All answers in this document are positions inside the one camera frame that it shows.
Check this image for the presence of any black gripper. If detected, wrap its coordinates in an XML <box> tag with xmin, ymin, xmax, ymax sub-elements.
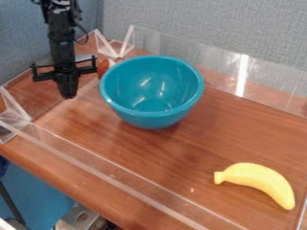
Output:
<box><xmin>30</xmin><ymin>34</ymin><xmax>98</xmax><ymax>99</ymax></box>

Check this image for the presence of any brown white toy mushroom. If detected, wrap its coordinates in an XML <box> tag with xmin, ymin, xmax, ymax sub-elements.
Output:
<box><xmin>98</xmin><ymin>58</ymin><xmax>115</xmax><ymax>78</ymax></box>

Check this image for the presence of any blue bowl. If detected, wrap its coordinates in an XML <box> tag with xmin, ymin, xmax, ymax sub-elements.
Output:
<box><xmin>101</xmin><ymin>55</ymin><xmax>206</xmax><ymax>129</ymax></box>

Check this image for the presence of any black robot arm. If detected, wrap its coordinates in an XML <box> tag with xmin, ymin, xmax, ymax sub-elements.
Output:
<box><xmin>30</xmin><ymin>0</ymin><xmax>98</xmax><ymax>99</ymax></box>

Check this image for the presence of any clear acrylic barrier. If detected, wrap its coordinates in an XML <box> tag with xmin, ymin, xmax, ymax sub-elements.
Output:
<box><xmin>0</xmin><ymin>26</ymin><xmax>307</xmax><ymax>230</ymax></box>

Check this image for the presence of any yellow toy banana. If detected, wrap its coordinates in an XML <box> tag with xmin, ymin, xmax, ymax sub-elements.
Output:
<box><xmin>214</xmin><ymin>163</ymin><xmax>296</xmax><ymax>210</ymax></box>

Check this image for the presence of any black cable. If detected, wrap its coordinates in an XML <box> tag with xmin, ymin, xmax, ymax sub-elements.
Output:
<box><xmin>74</xmin><ymin>21</ymin><xmax>91</xmax><ymax>47</ymax></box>

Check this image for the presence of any grey metal bracket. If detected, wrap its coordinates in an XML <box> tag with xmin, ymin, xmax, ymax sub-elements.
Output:
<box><xmin>54</xmin><ymin>203</ymin><xmax>107</xmax><ymax>230</ymax></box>

